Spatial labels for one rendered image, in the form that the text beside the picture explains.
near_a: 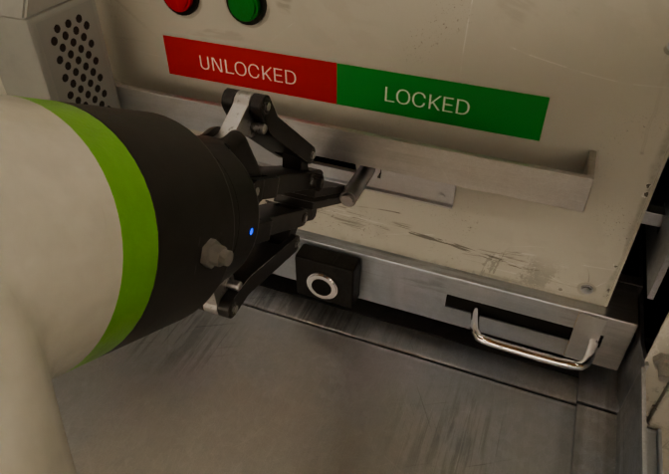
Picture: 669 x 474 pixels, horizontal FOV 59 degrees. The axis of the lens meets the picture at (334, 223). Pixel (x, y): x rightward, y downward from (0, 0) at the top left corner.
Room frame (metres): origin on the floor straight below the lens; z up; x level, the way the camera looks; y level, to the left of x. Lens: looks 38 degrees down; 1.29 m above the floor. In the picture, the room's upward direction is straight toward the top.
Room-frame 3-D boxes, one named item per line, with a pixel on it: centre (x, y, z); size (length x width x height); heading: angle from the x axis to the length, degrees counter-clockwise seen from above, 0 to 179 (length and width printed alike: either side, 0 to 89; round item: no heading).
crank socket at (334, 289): (0.41, 0.01, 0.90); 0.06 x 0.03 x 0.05; 68
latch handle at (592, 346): (0.34, -0.17, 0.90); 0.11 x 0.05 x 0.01; 68
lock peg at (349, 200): (0.41, -0.02, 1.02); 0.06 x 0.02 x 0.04; 158
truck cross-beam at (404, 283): (0.45, -0.01, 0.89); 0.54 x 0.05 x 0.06; 68
